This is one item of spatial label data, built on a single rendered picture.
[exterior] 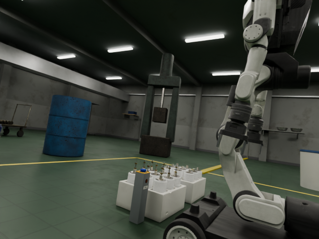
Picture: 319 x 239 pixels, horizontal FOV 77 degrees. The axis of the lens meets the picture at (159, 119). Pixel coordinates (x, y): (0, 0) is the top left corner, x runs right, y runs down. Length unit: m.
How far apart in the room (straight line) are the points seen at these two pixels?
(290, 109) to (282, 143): 1.59
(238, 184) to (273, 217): 0.20
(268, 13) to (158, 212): 1.25
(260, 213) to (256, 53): 0.71
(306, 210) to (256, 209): 0.20
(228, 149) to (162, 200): 0.58
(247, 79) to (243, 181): 0.51
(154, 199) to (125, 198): 0.26
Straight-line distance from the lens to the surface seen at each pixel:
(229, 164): 1.11
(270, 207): 1.09
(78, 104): 3.67
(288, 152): 10.69
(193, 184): 1.88
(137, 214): 1.37
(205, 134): 11.16
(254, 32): 1.01
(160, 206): 1.42
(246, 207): 1.10
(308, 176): 4.30
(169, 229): 1.04
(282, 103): 10.91
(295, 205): 1.14
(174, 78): 5.57
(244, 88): 0.92
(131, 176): 1.57
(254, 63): 0.98
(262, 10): 1.08
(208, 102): 11.38
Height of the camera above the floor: 0.56
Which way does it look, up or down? 4 degrees up
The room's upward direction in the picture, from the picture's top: 8 degrees clockwise
